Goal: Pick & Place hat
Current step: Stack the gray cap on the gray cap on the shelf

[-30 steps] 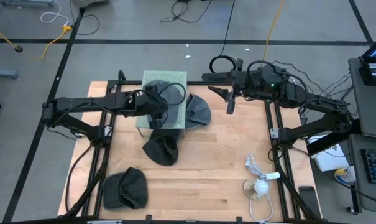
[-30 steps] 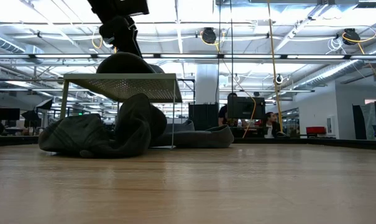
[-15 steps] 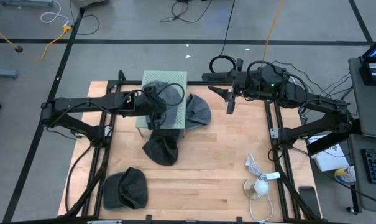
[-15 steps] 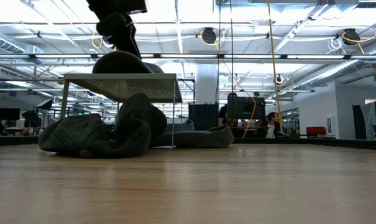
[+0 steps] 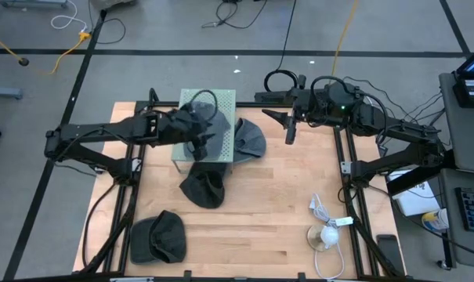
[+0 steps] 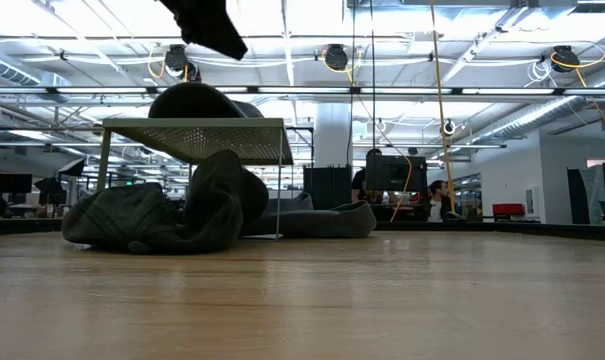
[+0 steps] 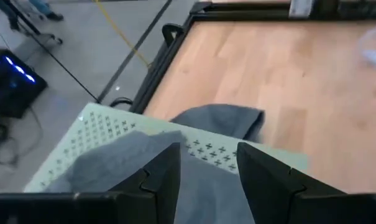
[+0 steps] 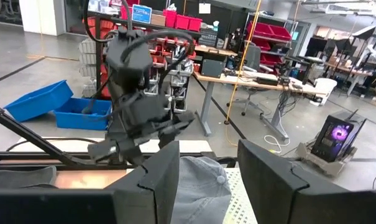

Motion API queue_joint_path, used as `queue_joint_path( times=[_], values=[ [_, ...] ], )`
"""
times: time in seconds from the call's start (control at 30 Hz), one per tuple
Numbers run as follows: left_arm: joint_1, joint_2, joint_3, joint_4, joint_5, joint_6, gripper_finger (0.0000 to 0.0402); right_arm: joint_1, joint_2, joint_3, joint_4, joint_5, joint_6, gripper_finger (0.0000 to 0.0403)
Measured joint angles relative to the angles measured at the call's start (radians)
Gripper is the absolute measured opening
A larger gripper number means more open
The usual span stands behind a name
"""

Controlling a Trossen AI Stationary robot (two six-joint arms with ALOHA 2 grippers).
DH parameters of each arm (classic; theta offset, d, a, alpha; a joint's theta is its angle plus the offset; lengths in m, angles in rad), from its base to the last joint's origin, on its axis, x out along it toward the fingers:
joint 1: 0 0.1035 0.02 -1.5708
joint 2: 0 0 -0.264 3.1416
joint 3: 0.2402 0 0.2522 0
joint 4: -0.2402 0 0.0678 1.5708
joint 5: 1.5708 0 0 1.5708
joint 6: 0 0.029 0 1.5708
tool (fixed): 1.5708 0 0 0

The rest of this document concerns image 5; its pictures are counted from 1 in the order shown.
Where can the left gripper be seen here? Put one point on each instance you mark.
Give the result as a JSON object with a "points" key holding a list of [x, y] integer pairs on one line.
{"points": [[178, 127]]}

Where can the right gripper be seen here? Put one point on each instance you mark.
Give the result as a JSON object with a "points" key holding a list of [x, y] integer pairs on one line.
{"points": [[305, 103]]}

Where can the grey-blue baseball cap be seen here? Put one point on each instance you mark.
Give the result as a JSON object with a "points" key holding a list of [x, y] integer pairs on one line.
{"points": [[221, 127]]}

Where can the grey garment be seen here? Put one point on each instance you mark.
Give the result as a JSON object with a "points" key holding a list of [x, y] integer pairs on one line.
{"points": [[250, 141]]}

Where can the dark green garment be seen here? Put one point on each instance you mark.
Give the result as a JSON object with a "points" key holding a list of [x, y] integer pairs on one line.
{"points": [[201, 188]]}

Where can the charcoal baseball cap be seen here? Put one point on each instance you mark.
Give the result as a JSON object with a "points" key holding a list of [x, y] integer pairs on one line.
{"points": [[166, 239]]}

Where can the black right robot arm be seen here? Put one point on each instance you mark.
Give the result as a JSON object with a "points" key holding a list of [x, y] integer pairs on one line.
{"points": [[397, 131]]}

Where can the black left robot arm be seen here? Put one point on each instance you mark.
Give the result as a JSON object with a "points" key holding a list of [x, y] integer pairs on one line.
{"points": [[103, 131]]}

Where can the black perforated box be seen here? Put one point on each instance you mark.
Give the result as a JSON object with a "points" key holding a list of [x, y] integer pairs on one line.
{"points": [[272, 97]]}

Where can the pale green perforated metal shelf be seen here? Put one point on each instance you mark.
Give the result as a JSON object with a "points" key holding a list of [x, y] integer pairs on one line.
{"points": [[226, 98]]}

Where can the white bulb lamp brass base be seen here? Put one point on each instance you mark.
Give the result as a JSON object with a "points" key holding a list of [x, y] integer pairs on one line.
{"points": [[330, 235]]}

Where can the grey fabric bundle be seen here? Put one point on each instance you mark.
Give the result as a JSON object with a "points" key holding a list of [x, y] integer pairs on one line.
{"points": [[111, 3]]}

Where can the white cardboard box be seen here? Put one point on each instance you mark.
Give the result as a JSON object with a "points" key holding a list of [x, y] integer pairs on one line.
{"points": [[417, 201]]}

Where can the black smartphone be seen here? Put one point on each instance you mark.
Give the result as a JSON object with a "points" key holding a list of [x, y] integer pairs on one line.
{"points": [[389, 250]]}

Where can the grey desk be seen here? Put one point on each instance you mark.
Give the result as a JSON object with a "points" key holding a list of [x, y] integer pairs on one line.
{"points": [[464, 129], [467, 246]]}

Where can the yellow blue white canister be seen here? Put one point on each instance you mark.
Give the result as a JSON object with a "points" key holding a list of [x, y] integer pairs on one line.
{"points": [[436, 220]]}

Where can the black laptop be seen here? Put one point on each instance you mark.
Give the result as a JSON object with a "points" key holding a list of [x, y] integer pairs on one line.
{"points": [[471, 92]]}

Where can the black round floor plug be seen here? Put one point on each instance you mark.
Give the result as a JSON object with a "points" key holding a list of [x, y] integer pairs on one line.
{"points": [[23, 61]]}

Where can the grey metal stand foot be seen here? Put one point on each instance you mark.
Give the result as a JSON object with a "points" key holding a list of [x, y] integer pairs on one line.
{"points": [[33, 3], [3, 93]]}

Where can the black keyboard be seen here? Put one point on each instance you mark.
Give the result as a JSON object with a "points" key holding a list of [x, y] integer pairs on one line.
{"points": [[473, 209]]}

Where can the black caster wheel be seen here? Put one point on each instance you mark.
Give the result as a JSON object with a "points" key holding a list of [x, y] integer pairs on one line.
{"points": [[442, 264]]}

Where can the black aluminium table frame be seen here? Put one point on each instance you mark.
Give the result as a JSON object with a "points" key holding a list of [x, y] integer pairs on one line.
{"points": [[242, 104]]}

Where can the silver mounting bracket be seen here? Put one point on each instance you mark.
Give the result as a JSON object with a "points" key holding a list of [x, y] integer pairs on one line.
{"points": [[345, 167]]}

